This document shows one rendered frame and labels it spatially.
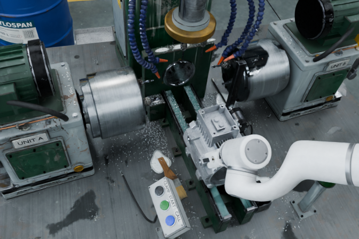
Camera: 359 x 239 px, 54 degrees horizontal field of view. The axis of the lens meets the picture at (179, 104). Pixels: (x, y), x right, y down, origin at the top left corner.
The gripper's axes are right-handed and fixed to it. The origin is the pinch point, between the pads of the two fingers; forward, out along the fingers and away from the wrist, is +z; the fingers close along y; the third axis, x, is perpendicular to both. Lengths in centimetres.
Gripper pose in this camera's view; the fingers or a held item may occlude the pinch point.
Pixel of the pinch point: (213, 156)
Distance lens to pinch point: 117.2
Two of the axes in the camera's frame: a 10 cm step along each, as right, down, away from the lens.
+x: -2.7, -9.6, 1.2
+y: 9.3, -2.3, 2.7
